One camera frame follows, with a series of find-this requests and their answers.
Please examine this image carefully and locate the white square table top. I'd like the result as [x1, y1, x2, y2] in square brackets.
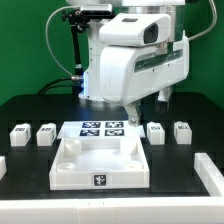
[49, 136, 150, 190]

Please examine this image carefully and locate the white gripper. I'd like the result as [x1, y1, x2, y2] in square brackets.
[100, 37, 189, 127]

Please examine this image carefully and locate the white marker sheet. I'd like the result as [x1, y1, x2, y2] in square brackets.
[57, 120, 145, 139]

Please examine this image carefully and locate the white U-shaped fence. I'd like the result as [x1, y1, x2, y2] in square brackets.
[0, 153, 224, 224]

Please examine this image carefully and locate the black cable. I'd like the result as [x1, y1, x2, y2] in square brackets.
[38, 77, 83, 95]

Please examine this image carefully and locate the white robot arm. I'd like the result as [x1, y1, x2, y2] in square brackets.
[65, 0, 189, 126]

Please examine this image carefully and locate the grey cable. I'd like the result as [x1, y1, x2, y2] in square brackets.
[44, 5, 83, 81]

